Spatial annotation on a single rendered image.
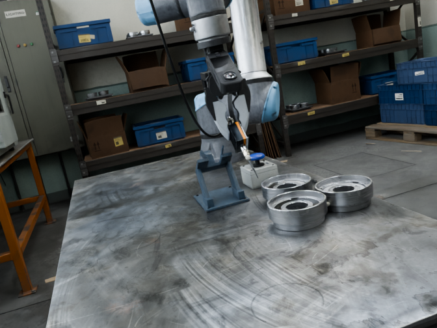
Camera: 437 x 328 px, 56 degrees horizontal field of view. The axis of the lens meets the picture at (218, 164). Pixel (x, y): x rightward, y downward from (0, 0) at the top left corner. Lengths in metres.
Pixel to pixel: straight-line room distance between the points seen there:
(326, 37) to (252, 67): 4.30
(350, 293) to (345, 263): 0.08
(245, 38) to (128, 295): 0.86
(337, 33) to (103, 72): 2.88
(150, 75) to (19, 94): 1.28
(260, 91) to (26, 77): 3.50
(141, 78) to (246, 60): 2.99
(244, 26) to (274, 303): 0.91
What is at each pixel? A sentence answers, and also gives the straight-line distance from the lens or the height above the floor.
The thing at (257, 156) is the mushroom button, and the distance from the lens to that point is 1.00.
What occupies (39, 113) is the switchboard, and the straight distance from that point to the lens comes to 4.51.
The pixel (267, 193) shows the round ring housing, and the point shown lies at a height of 0.83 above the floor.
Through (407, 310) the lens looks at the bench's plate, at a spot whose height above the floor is 0.80.
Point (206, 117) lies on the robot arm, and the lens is 1.28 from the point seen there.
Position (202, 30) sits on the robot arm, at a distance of 0.87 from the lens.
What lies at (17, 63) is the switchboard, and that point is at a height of 1.48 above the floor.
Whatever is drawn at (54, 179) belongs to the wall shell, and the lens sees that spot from 4.83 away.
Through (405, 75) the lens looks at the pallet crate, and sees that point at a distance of 4.80.
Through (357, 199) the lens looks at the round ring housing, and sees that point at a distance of 0.78.
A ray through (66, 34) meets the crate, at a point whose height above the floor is 1.63.
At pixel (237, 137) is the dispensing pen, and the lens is 0.87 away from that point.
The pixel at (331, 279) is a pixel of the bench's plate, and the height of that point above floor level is 0.80.
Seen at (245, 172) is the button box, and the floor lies 0.84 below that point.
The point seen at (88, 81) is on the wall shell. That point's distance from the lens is 4.73.
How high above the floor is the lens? 1.09
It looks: 13 degrees down
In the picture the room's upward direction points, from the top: 11 degrees counter-clockwise
